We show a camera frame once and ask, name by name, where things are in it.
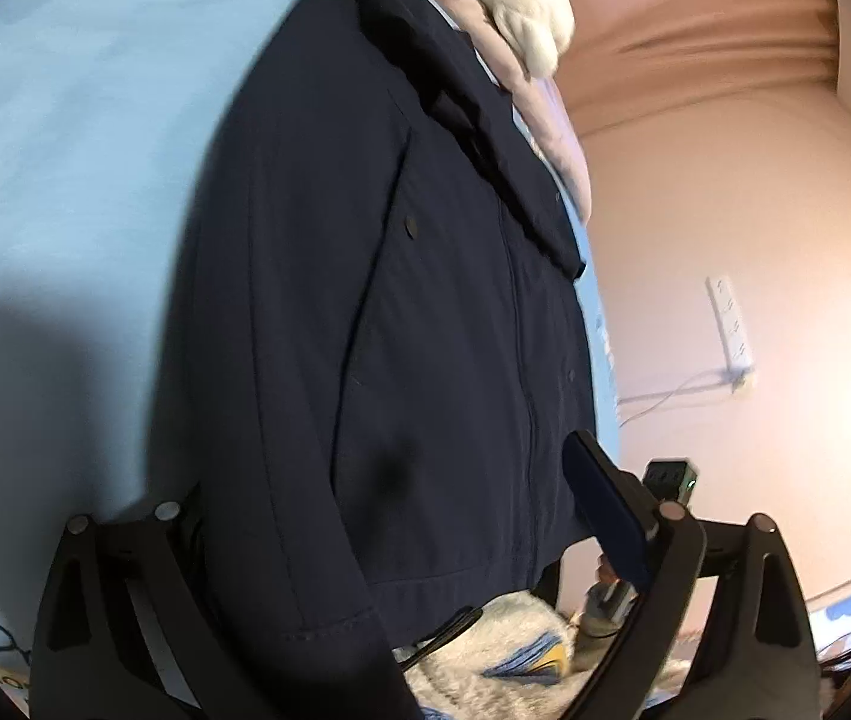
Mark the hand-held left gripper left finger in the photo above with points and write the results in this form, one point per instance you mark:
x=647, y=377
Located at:
x=133, y=544

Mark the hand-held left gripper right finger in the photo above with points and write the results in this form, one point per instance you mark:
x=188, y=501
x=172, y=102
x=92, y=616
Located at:
x=605, y=502

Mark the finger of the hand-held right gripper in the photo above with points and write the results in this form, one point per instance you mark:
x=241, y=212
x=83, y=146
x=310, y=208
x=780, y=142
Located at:
x=444, y=630

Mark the navy jacket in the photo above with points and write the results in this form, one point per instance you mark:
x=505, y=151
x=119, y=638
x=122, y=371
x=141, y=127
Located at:
x=320, y=315

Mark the white power strip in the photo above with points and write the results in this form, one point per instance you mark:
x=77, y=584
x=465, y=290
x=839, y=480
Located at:
x=729, y=322

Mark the pink quilt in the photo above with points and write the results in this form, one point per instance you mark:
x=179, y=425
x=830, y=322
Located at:
x=560, y=142

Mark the light blue floral bed sheet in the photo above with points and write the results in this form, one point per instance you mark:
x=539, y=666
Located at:
x=58, y=165

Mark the peach curtain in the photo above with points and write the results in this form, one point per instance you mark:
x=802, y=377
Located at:
x=695, y=15

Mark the white fluffy blanket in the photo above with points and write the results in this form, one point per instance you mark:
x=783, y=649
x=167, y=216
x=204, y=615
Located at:
x=523, y=0

